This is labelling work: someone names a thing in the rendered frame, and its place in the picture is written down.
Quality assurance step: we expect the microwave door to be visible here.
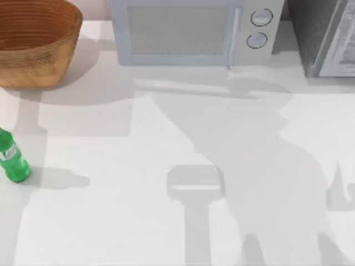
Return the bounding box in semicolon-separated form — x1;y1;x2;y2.
109;0;245;67

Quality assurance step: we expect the microwave knob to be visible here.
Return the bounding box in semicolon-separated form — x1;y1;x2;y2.
250;8;273;28
246;32;268;50

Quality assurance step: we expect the pale microwave oven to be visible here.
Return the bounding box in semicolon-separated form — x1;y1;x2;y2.
106;0;286;70

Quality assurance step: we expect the wooden basket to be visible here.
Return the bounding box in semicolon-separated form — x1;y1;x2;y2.
0;0;84;89

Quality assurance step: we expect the green bottle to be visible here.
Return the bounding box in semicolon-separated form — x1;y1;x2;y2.
0;127;31;183

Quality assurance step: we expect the microwave door handle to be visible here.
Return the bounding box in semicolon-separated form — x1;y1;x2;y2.
226;7;240;70

